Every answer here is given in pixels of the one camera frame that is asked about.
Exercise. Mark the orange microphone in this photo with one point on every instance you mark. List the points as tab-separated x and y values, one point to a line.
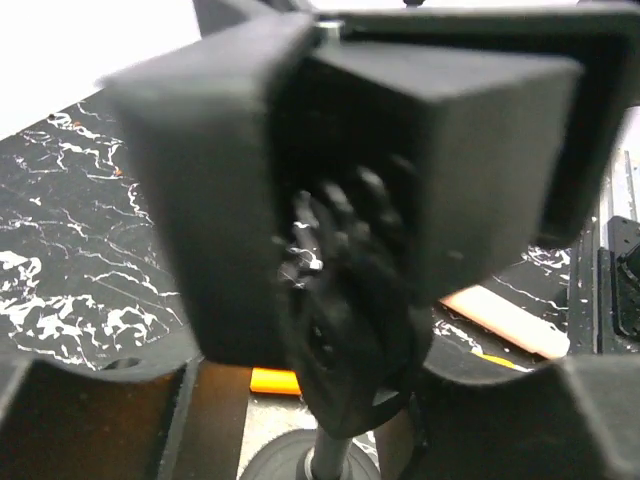
276	382

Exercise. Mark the black front mounting rail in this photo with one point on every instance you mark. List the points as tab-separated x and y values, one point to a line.
603	292

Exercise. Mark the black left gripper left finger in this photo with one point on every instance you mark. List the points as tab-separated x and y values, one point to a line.
58	422

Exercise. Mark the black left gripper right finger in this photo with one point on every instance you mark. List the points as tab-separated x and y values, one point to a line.
573	419

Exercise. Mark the cream pink microphone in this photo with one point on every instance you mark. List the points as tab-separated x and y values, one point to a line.
508	321

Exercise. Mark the black round-base stand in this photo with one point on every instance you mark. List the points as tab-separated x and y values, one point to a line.
315	195

